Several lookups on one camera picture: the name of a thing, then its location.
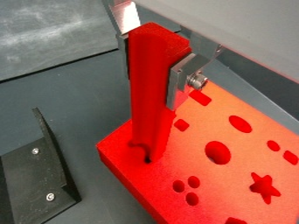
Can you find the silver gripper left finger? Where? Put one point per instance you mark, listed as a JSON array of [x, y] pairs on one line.
[[124, 18]]

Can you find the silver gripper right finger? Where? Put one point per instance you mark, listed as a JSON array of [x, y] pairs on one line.
[[186, 73]]

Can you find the tall red arch peg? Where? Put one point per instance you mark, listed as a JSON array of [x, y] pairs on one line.
[[155, 49]]

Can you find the red shape sorting board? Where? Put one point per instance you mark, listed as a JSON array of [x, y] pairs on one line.
[[228, 170]]

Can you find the black curved holder bracket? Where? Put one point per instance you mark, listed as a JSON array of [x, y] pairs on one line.
[[37, 188]]

